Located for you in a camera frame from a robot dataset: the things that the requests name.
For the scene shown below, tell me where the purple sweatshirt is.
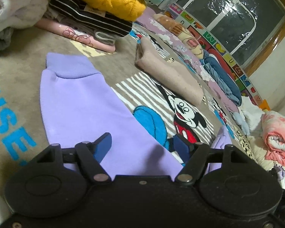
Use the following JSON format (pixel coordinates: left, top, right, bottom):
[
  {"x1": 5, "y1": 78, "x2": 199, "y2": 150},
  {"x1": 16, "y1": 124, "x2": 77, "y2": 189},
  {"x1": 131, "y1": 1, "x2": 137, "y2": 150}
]
[{"x1": 40, "y1": 53, "x2": 234, "y2": 177}]

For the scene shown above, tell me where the mixed clothes pile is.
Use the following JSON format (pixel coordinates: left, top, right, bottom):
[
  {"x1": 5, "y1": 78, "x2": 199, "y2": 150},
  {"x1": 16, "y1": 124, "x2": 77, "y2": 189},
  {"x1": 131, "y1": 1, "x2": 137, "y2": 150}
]
[{"x1": 0, "y1": 0, "x2": 62, "y2": 53}]

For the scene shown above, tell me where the cream quilt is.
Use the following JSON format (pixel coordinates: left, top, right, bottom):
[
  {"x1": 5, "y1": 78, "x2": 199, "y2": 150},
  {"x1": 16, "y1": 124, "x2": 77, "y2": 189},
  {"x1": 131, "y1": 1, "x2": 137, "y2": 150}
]
[{"x1": 248, "y1": 135, "x2": 285, "y2": 189}]

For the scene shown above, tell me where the white crumpled cloth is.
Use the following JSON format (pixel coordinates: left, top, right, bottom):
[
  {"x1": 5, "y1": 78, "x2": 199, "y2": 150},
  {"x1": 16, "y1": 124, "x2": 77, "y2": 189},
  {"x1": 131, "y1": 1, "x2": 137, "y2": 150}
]
[{"x1": 239, "y1": 96, "x2": 264, "y2": 135}]

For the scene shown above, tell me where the Mickey Mouse brown blanket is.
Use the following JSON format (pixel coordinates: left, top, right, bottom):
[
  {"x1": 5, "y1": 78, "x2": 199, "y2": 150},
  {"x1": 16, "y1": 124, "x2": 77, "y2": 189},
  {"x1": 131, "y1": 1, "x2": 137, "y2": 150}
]
[{"x1": 0, "y1": 25, "x2": 253, "y2": 193}]

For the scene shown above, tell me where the folded beige garment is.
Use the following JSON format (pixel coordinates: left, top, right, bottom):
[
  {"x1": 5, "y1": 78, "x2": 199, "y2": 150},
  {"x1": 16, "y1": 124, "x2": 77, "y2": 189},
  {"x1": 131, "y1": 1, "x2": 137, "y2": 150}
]
[{"x1": 135, "y1": 37, "x2": 204, "y2": 107}]

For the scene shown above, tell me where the pink rolled quilt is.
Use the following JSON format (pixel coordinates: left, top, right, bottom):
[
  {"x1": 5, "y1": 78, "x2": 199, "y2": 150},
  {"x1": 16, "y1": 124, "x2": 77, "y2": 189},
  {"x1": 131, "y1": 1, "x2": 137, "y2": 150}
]
[{"x1": 261, "y1": 111, "x2": 285, "y2": 166}]

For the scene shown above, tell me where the purple floral bedsheet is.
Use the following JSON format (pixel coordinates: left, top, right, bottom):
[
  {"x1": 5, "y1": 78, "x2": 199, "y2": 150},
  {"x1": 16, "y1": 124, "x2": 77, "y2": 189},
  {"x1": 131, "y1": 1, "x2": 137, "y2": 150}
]
[{"x1": 136, "y1": 7, "x2": 239, "y2": 113}]

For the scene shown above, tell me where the cartoon print pillow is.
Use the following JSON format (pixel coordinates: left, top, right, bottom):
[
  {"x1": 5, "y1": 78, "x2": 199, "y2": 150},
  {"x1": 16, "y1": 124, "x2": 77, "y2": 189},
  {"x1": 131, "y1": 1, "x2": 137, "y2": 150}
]
[{"x1": 153, "y1": 14, "x2": 204, "y2": 59}]

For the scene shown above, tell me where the folded pink garment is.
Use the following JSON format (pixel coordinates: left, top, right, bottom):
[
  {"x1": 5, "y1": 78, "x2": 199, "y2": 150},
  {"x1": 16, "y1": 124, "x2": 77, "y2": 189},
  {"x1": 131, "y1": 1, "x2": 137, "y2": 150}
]
[{"x1": 35, "y1": 18, "x2": 116, "y2": 53}]

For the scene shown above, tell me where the folded black striped garment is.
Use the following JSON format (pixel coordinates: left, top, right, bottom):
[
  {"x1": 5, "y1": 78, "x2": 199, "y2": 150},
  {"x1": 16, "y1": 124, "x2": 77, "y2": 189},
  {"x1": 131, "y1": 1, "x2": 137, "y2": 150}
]
[{"x1": 49, "y1": 0, "x2": 133, "y2": 37}]

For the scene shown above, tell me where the colourful alphabet headboard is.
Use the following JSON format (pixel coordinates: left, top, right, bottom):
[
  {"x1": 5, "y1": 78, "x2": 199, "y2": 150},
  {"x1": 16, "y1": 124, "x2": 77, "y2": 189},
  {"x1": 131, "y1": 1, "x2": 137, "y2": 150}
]
[{"x1": 164, "y1": 3, "x2": 270, "y2": 110}]

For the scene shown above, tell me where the window with white frame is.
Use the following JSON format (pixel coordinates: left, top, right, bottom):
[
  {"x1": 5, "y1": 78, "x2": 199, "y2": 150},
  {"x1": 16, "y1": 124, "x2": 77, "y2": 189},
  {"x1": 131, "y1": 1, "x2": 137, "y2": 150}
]
[{"x1": 176, "y1": 0, "x2": 285, "y2": 76}]

